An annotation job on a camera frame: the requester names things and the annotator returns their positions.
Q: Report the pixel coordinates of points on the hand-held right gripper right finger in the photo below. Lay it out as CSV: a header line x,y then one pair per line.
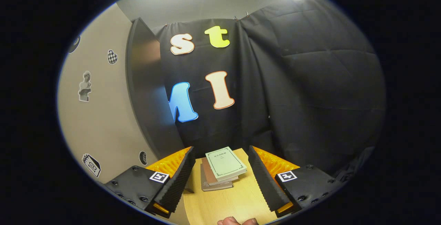
x,y
265,183

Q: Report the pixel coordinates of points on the brown book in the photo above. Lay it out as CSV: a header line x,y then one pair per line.
x,y
207,173
217,187

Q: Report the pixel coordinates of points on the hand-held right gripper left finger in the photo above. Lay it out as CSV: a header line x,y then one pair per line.
x,y
177,183

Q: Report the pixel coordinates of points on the black backdrop cloth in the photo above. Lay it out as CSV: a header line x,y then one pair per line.
x,y
310,97

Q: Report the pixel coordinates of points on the green book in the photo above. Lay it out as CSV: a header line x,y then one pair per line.
x,y
224,163

